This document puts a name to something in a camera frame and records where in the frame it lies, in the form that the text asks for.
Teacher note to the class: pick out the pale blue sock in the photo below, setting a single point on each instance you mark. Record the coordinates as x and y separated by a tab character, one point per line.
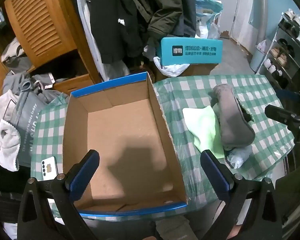
237	156

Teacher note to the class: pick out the wooden louvered cabinet door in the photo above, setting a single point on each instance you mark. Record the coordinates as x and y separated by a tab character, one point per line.
40	22

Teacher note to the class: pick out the cardboard box blue rim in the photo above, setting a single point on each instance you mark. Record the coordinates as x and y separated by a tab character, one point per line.
125	130

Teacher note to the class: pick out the dark green cloth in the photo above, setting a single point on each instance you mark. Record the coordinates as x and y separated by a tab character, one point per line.
246	115

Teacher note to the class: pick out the pale blue waste bin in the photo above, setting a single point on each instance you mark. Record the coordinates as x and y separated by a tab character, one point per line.
256	60

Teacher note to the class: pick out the blue plastic bag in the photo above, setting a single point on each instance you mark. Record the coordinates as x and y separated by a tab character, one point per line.
205	7

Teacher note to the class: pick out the white scalloped towel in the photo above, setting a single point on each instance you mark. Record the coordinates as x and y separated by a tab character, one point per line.
2	142

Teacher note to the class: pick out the metal shoe rack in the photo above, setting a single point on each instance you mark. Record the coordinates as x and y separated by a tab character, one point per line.
287	47

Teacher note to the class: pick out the light green cloth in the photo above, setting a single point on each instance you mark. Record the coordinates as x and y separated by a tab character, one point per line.
202	127

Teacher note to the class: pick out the black hanging jacket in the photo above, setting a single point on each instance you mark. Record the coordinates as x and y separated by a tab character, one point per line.
112	17

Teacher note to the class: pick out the green white checked tablecloth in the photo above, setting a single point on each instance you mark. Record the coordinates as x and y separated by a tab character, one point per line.
190	87

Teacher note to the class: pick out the grey hoodie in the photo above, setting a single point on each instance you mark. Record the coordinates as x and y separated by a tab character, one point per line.
17	82

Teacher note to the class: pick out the grey plush slipper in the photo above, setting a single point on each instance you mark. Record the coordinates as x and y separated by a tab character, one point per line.
232	122

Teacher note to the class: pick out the white plastic bag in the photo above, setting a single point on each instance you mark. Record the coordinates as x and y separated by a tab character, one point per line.
171	69

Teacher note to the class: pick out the light grey fleece garment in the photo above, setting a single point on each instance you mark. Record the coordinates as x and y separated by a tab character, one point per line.
0	107

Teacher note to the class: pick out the grey printed tote bag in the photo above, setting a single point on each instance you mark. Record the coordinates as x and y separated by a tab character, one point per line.
27	120

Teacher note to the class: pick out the teal printed cardboard box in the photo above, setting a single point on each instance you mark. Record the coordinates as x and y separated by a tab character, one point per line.
190	50

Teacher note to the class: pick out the wooden wardrobe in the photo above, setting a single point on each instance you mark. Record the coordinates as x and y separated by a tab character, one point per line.
72	80

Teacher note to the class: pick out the dark olive hanging jacket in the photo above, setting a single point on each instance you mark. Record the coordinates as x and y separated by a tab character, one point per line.
162	5

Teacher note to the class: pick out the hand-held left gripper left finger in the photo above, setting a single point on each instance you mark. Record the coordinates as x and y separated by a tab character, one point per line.
86	172

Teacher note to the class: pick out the white smartphone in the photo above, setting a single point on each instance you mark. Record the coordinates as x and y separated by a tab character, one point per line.
49	168

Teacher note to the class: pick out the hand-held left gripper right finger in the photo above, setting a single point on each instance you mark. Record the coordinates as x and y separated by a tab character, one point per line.
213	172

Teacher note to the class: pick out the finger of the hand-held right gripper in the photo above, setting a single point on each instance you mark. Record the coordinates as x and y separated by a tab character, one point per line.
280	113
287	95

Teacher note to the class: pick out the white hanging garment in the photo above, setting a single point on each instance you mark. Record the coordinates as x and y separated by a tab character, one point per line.
86	22

